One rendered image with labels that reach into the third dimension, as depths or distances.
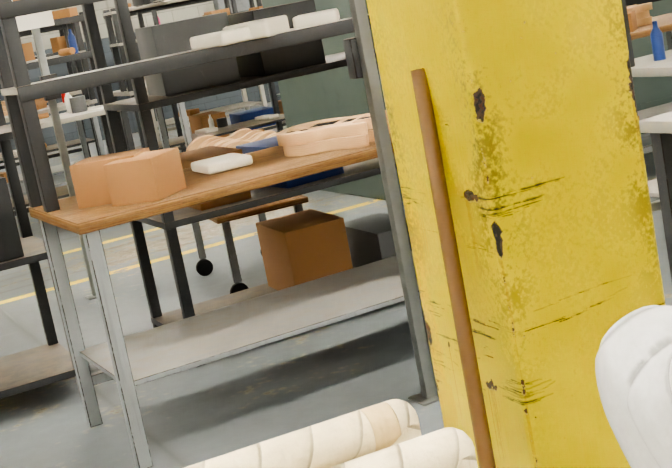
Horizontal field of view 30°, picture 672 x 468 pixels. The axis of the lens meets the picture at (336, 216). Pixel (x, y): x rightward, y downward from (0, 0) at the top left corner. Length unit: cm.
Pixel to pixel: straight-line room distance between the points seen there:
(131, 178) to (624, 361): 353
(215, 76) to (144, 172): 132
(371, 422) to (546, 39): 100
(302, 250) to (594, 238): 398
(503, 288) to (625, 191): 24
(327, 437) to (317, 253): 493
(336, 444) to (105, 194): 373
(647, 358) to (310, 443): 27
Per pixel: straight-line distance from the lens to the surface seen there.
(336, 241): 582
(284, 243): 576
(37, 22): 737
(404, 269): 444
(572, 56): 182
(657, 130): 413
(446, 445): 82
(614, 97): 186
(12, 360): 591
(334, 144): 477
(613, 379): 100
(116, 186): 445
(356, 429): 88
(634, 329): 100
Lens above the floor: 150
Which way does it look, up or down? 10 degrees down
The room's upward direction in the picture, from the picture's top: 11 degrees counter-clockwise
